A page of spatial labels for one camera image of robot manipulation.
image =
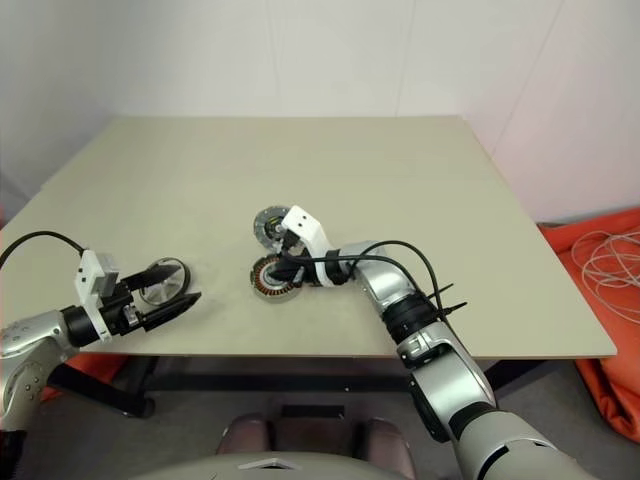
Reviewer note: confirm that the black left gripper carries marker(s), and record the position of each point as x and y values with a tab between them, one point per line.
117	310

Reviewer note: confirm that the copper wound motor stator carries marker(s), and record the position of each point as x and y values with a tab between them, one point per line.
270	292

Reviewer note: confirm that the orange cushion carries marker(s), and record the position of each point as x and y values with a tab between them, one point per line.
100	367

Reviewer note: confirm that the grey robot torso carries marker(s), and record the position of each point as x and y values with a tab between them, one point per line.
325	470

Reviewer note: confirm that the grey round motor lid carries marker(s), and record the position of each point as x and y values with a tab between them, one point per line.
262	225

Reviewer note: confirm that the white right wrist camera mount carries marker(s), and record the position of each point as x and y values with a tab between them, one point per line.
312	227

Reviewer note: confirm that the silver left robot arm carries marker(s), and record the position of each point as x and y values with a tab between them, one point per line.
30	330

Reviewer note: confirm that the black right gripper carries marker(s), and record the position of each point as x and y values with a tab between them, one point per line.
307	272

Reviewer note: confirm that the silver spoked rotor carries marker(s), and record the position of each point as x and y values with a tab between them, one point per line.
157	294

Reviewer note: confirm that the dark maroon rounded shape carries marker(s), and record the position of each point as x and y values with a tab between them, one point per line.
387	445
245	435

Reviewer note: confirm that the black table frame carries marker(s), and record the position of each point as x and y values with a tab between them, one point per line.
250	382

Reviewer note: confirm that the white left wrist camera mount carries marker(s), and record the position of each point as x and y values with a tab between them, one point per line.
87	280

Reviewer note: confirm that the black zip tie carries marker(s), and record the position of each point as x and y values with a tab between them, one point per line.
457	306

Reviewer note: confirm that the orange bean bag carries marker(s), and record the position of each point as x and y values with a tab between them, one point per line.
620	395

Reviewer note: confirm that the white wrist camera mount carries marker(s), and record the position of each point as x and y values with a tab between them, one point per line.
87	280
312	227

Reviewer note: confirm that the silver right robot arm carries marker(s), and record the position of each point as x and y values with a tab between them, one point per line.
390	280

